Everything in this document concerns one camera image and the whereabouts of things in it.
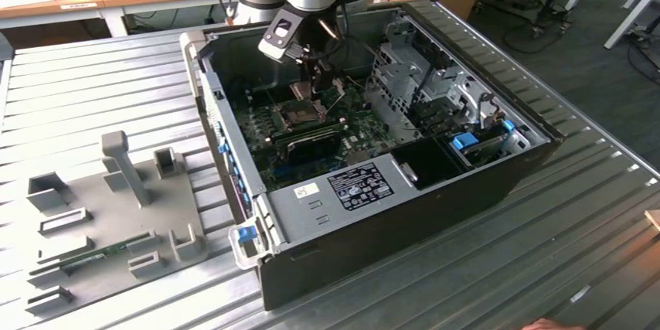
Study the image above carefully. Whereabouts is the black graphics card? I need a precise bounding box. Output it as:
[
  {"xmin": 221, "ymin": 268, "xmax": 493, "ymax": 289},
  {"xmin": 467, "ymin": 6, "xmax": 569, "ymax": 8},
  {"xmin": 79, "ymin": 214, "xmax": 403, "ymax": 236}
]
[{"xmin": 284, "ymin": 130, "xmax": 343, "ymax": 165}]

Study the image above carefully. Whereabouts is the CPU chip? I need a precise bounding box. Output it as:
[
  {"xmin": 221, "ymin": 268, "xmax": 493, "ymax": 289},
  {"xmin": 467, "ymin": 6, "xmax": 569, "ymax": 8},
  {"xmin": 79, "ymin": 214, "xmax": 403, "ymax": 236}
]
[{"xmin": 289, "ymin": 82, "xmax": 316, "ymax": 101}]

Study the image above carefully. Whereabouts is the grey parts rack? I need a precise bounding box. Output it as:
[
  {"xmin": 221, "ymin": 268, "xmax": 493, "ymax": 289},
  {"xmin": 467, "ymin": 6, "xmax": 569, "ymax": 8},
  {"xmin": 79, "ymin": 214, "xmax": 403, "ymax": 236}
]
[{"xmin": 23, "ymin": 130, "xmax": 212, "ymax": 318}]

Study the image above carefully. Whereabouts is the white table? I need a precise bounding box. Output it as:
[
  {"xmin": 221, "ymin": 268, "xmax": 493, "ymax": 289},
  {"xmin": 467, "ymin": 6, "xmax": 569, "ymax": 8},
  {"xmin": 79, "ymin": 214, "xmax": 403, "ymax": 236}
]
[{"xmin": 603, "ymin": 0, "xmax": 660, "ymax": 51}]

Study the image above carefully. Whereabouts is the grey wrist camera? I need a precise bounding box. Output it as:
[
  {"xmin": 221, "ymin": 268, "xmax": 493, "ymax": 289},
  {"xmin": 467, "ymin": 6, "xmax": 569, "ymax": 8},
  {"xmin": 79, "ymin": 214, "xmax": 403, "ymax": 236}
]
[{"xmin": 257, "ymin": 9, "xmax": 307, "ymax": 63}]

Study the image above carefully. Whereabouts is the CPU socket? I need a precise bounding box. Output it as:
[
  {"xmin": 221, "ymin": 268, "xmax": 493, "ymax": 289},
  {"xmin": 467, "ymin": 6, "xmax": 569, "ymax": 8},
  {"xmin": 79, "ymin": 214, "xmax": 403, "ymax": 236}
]
[{"xmin": 272, "ymin": 97, "xmax": 331, "ymax": 134}]

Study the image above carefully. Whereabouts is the locking lever wire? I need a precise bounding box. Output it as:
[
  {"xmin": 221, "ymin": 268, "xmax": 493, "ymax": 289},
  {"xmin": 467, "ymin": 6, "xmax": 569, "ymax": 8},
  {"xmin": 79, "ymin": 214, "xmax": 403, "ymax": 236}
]
[{"xmin": 329, "ymin": 89, "xmax": 348, "ymax": 113}]

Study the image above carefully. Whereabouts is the grey power supply unit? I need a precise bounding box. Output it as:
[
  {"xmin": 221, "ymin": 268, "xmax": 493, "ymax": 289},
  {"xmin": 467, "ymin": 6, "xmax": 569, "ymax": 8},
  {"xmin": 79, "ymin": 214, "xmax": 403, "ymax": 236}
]
[{"xmin": 263, "ymin": 153, "xmax": 421, "ymax": 247}]

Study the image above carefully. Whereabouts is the green motherboard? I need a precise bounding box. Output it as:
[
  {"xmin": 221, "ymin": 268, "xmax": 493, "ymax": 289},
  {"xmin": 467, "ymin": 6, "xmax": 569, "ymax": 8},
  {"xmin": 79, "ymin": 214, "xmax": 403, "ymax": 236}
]
[{"xmin": 225, "ymin": 74, "xmax": 421, "ymax": 192}]

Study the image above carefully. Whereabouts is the black PC case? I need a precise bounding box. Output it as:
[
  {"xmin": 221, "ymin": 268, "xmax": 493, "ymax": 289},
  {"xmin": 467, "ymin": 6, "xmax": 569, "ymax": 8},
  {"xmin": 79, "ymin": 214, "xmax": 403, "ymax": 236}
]
[{"xmin": 179, "ymin": 0, "xmax": 567, "ymax": 311}]

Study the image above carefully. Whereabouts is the blue case latch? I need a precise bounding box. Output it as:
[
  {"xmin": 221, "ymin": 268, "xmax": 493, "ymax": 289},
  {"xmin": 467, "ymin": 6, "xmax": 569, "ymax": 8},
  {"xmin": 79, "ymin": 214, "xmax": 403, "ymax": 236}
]
[{"xmin": 233, "ymin": 225, "xmax": 257, "ymax": 247}]

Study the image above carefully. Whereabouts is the metal drive cage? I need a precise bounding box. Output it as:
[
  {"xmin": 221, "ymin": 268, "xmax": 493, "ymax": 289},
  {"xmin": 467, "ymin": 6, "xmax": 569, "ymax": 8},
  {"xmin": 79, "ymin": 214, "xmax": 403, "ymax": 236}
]
[{"xmin": 368, "ymin": 11, "xmax": 484, "ymax": 132}]

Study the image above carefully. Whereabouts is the wooden board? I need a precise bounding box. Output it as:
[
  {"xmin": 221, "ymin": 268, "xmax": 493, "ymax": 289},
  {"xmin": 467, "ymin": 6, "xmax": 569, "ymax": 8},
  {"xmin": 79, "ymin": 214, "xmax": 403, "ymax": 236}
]
[{"xmin": 643, "ymin": 209, "xmax": 660, "ymax": 239}]

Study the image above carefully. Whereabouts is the green RAM stick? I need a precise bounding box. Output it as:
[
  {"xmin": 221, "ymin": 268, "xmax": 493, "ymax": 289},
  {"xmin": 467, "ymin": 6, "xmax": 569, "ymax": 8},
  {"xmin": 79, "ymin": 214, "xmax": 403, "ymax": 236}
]
[
  {"xmin": 268, "ymin": 123, "xmax": 345, "ymax": 145},
  {"xmin": 55, "ymin": 233, "xmax": 157, "ymax": 272}
]

